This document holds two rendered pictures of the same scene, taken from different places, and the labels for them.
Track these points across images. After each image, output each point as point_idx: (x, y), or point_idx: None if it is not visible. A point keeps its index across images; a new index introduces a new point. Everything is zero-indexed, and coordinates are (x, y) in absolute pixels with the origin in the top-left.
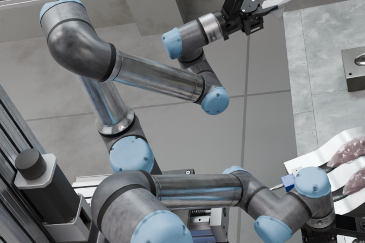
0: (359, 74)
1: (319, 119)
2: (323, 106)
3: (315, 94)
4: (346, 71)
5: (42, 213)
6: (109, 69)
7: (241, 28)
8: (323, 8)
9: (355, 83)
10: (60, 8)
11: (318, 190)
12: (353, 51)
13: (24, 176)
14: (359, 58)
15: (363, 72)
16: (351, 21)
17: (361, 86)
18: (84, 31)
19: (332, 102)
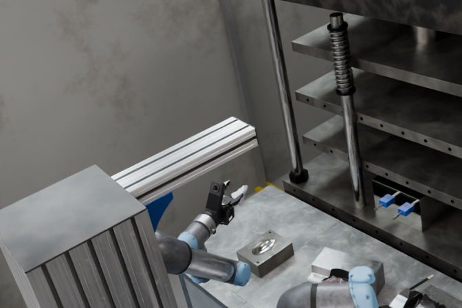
0: (264, 259)
1: (256, 304)
2: (251, 295)
3: (238, 291)
4: (253, 262)
5: None
6: (190, 255)
7: (221, 221)
8: None
9: (263, 267)
10: None
11: (372, 276)
12: (245, 248)
13: None
14: (253, 251)
15: (265, 257)
16: (219, 236)
17: (268, 269)
18: (161, 232)
19: (255, 289)
